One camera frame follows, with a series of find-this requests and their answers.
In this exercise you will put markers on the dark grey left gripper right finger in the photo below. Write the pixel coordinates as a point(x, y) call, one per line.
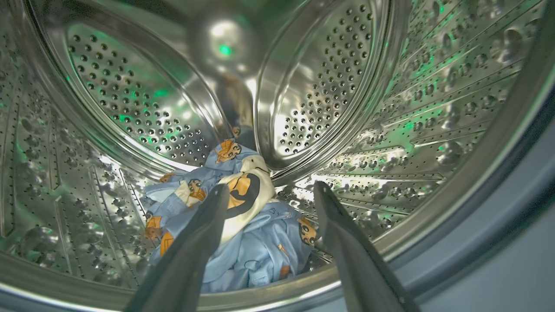
point(360, 268)

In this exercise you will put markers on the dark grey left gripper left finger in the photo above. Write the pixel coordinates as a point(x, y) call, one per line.
point(182, 260)

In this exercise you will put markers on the blue bear print garment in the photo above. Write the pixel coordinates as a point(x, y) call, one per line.
point(177, 203)
point(264, 251)

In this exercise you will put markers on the cream garment with yellow print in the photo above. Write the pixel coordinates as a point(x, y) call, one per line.
point(253, 186)

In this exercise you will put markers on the steel washer drum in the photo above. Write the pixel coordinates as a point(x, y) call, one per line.
point(130, 86)

